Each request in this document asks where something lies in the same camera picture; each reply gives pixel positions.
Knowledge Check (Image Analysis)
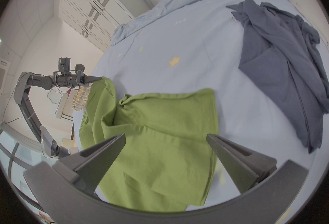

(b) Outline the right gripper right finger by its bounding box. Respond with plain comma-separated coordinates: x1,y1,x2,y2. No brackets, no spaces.
206,133,278,196

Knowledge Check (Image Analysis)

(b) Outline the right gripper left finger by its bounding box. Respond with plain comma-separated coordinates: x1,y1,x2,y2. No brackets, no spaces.
53,133,126,194

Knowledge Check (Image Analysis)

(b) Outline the green garment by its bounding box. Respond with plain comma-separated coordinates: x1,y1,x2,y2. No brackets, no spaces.
78,77,220,213

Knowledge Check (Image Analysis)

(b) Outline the round woven basket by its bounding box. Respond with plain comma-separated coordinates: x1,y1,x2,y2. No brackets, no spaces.
71,84,93,111

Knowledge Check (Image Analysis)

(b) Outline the dark grey garment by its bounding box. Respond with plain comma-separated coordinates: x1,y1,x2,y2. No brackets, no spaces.
226,0,329,155

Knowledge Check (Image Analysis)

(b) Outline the bed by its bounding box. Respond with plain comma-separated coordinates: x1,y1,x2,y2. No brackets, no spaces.
72,0,329,219

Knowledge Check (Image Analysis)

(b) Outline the white small table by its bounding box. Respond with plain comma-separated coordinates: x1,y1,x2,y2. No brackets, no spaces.
55,94,75,122

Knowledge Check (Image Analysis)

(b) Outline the window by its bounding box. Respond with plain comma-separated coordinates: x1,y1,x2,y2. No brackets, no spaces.
0,125,53,221

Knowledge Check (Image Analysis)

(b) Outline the pale blue quilt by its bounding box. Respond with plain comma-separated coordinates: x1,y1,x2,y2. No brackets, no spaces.
111,0,284,47

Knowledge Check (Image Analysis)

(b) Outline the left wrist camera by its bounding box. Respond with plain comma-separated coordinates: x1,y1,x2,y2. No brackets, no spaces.
58,57,71,74

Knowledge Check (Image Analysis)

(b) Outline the black cable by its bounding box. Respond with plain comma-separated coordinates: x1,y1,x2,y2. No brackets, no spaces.
1,74,36,126

